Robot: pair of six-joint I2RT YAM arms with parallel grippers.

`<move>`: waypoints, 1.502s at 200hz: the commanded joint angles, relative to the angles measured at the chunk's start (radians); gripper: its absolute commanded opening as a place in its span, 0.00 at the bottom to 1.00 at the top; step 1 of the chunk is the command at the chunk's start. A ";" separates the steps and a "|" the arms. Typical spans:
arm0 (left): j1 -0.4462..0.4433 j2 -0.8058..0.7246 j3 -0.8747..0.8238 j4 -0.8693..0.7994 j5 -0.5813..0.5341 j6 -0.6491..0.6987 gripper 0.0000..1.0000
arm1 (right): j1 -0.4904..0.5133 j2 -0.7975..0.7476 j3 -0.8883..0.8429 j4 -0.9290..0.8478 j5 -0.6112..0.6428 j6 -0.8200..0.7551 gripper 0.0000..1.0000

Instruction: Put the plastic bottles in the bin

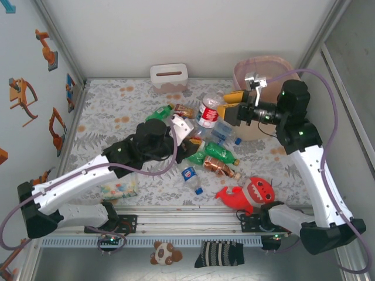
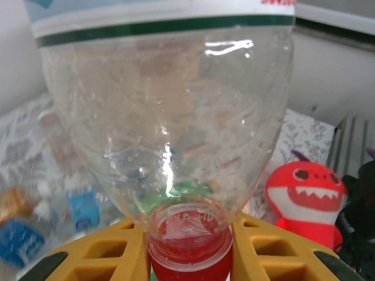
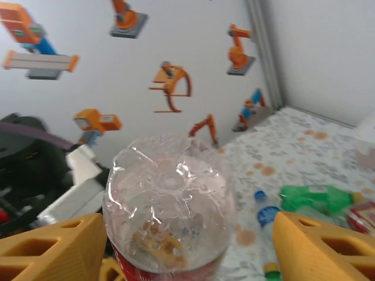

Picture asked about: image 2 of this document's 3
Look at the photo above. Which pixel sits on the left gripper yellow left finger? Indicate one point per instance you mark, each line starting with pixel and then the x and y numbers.
pixel 102 251

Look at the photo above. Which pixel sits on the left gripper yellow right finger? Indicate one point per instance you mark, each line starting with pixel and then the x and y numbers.
pixel 272 251

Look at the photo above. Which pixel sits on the clear bottle light blue label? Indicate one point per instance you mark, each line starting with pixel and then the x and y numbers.
pixel 83 209

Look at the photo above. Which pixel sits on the red gold label bottle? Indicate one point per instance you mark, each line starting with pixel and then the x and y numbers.
pixel 11 200

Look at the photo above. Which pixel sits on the clear bottle red cap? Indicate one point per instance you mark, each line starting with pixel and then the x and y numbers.
pixel 164 102

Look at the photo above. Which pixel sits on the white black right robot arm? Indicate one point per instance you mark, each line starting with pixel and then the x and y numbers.
pixel 360 210

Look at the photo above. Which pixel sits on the red shark plush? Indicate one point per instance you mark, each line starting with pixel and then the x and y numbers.
pixel 304 199

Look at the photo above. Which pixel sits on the clear bottle dark blue label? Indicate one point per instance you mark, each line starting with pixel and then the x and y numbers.
pixel 17 243

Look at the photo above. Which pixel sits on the aluminium side rail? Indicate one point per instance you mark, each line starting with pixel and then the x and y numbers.
pixel 348 140

